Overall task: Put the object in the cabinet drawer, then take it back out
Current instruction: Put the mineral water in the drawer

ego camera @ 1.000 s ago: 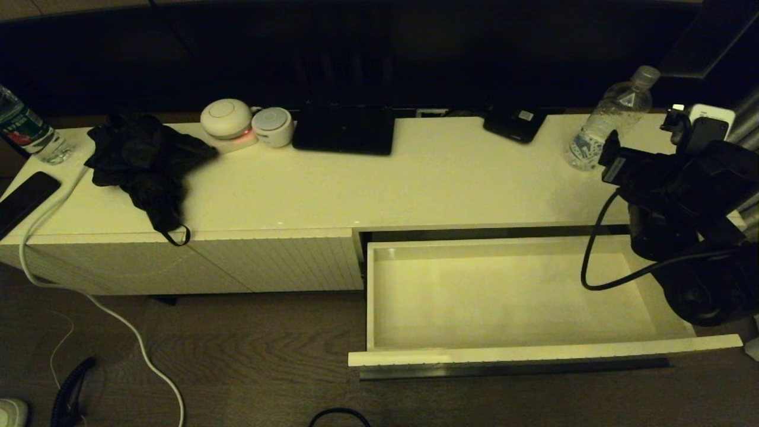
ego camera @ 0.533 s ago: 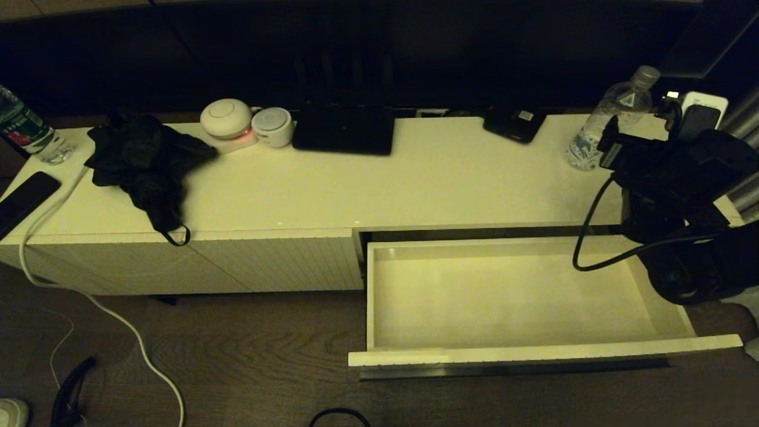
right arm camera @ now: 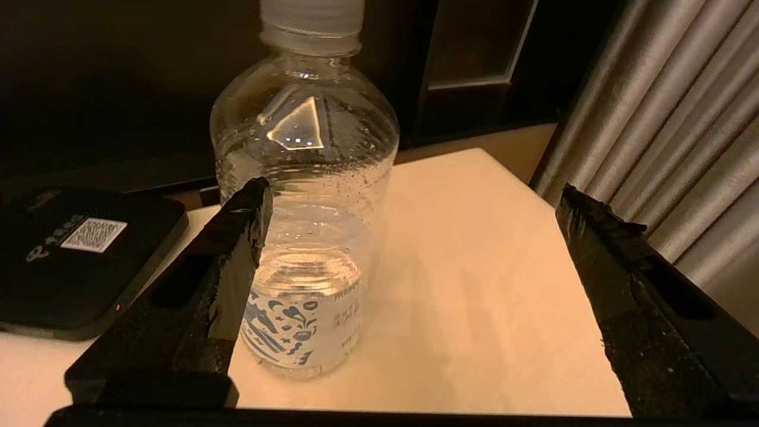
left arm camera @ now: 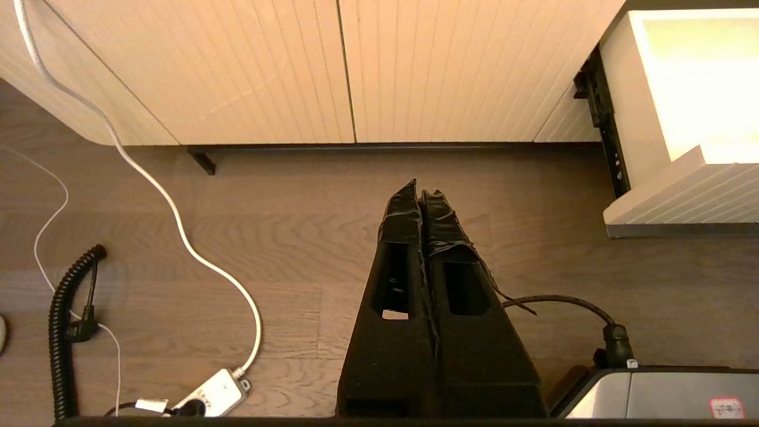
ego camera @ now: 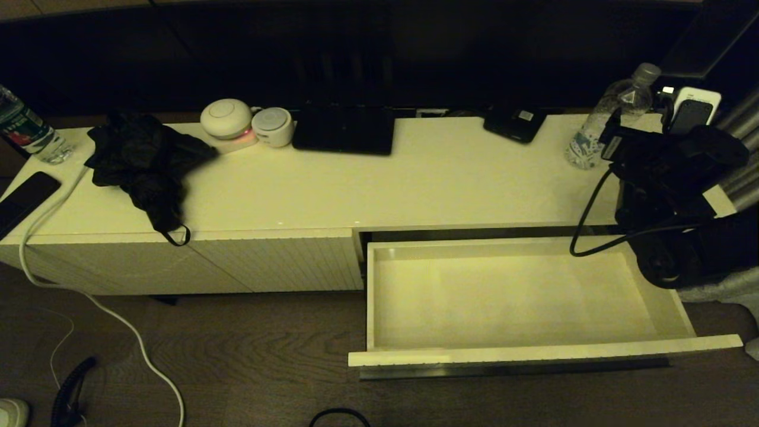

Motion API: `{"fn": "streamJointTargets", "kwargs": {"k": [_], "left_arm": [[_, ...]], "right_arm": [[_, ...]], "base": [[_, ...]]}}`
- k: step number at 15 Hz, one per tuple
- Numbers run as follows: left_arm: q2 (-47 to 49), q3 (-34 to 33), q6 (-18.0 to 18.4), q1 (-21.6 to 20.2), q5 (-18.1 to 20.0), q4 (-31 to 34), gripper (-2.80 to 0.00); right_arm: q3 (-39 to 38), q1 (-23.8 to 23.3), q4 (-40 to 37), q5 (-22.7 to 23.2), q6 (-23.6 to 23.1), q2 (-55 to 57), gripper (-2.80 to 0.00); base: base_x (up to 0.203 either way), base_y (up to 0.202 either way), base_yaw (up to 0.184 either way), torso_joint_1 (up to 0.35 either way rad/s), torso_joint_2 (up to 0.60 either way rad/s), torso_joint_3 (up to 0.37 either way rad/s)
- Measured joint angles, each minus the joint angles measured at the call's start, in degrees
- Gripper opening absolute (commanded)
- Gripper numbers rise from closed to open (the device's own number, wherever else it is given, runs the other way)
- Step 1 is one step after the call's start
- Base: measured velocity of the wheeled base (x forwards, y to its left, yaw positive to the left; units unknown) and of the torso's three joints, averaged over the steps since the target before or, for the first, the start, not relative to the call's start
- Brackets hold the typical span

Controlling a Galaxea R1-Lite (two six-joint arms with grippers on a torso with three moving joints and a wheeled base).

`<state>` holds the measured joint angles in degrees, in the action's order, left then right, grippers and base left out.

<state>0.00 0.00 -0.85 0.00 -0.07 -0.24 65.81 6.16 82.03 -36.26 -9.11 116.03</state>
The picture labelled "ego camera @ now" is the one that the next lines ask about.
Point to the small black labelled box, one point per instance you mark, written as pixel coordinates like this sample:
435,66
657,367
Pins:
513,126

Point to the white low cabinet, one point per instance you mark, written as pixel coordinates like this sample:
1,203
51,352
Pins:
415,190

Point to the black smartphone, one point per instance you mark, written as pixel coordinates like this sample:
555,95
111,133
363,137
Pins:
24,201

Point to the grey curtain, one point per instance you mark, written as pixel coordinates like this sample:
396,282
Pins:
729,299

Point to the dark angular panel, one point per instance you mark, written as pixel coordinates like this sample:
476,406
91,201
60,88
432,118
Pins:
705,41

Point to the white cylindrical speaker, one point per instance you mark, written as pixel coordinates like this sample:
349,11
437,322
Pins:
273,127

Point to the white power socket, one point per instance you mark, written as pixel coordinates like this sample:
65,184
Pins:
431,113

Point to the green labelled water bottle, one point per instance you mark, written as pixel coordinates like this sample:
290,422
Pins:
29,133

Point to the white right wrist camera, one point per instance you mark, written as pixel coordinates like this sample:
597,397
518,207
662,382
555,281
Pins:
702,98

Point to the white shoe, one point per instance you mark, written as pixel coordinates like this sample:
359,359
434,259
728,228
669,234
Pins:
13,413

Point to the large black television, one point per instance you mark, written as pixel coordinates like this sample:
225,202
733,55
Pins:
415,53

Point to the black router box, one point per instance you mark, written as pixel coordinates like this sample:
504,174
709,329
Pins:
344,133

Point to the white flat charging base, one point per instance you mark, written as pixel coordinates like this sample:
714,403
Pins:
237,144

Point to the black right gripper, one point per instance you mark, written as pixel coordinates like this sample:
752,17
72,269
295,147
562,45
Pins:
670,163

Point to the black crumpled cloth bag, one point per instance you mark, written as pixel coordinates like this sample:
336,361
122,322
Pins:
142,160

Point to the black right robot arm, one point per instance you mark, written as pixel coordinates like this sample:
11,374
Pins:
682,255

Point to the white fluted drawer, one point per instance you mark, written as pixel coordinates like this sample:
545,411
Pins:
504,296

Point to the clear plastic water bottle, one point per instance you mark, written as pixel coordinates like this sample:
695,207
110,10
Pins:
584,148

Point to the white dome shaped device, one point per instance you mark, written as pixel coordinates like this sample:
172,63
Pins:
225,118

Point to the small white floor object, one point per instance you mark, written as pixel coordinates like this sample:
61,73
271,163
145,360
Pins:
753,349

